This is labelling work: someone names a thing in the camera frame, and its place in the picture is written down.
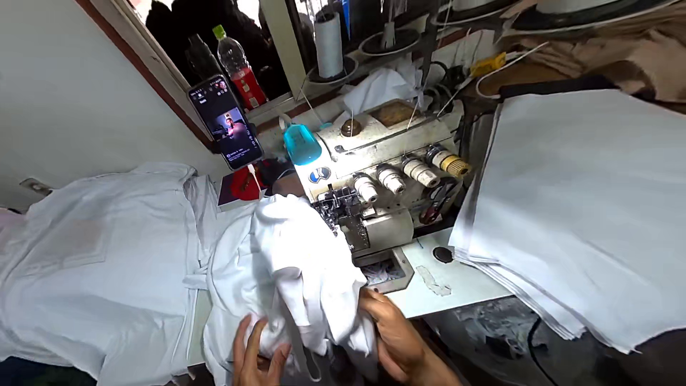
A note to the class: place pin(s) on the person's left hand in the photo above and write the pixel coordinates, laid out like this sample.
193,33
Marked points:
251,372

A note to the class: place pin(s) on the person's right hand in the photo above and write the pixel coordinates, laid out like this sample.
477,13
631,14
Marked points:
402,340

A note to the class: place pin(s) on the person's left thumb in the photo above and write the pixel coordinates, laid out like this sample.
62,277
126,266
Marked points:
277,364

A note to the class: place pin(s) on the person's right fingers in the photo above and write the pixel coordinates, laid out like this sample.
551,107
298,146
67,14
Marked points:
375,303

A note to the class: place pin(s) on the person's left index finger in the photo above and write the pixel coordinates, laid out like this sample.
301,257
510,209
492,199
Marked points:
254,344

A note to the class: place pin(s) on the person's left middle finger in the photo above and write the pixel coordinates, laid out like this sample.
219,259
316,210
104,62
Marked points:
239,340

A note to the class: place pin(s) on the white garment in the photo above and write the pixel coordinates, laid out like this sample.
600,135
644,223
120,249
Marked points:
311,257

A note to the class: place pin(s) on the person's right forearm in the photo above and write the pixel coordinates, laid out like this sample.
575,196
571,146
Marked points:
435,371

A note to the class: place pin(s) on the pile of fabric scraps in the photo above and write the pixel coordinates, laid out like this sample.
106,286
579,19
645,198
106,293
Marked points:
383,272

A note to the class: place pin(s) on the torn piece of clear tape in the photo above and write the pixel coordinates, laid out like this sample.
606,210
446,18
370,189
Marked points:
435,284

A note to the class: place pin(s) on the black round disc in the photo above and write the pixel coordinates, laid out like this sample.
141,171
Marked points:
442,254

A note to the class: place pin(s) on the grey plastic bag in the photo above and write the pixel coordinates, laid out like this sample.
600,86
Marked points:
482,327

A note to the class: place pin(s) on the white flat box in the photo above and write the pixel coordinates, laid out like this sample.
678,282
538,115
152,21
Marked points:
231,204

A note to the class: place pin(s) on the pile of white garments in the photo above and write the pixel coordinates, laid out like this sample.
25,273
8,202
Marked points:
123,257

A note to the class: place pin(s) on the white overlock sewing machine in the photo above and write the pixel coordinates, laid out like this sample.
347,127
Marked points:
375,155

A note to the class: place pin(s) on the red round object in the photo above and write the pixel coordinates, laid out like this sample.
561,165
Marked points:
244,185

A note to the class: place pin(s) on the cyan plastic container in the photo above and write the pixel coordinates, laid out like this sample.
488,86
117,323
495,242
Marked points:
303,146

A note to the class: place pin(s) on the crumpled white cloth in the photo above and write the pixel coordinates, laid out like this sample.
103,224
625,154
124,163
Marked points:
383,90

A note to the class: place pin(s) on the smartphone with dark screen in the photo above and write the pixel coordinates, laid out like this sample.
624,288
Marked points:
228,126

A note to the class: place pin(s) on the stack of white fabric panels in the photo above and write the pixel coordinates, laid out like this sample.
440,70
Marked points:
579,198

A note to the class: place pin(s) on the tall white thread cone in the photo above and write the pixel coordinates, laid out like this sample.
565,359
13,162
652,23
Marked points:
328,48

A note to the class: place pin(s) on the thread stand with round plates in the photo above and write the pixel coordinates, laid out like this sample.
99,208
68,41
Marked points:
403,43

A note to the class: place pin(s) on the clear bottle with green cap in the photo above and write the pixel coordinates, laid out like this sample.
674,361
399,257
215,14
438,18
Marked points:
244,75

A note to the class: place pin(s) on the yellow plug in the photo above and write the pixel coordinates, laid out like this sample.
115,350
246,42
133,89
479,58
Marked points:
488,64

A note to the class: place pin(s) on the dark bottle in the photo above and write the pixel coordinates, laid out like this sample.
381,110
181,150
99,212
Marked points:
202,56

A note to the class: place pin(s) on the brown fabric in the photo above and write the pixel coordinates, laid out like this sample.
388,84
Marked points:
638,59

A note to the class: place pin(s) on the window with cream frame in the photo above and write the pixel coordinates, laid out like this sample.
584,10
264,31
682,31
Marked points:
284,45

